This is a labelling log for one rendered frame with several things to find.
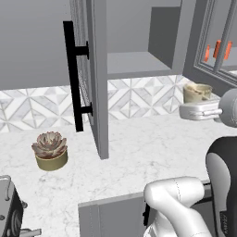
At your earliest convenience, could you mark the black bar door handle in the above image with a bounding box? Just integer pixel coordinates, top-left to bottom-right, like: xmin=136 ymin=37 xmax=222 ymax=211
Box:
xmin=62 ymin=20 xmax=94 ymax=133

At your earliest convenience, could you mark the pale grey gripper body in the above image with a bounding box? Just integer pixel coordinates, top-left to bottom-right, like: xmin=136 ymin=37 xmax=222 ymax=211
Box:
xmin=179 ymin=99 xmax=223 ymax=121

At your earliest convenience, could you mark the grey closed cabinet door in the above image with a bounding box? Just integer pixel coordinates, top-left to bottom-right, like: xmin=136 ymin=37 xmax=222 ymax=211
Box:
xmin=0 ymin=0 xmax=76 ymax=92

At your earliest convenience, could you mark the succulent in olive pot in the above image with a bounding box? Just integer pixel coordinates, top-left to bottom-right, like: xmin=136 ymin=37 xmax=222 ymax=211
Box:
xmin=31 ymin=131 xmax=69 ymax=172

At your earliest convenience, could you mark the grey open cabinet door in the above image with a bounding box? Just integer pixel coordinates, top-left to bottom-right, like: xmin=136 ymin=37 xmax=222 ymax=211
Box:
xmin=69 ymin=0 xmax=110 ymax=160

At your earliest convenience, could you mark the grey wall cabinet with shelf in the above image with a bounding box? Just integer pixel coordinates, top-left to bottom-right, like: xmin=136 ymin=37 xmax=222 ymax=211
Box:
xmin=106 ymin=0 xmax=199 ymax=81

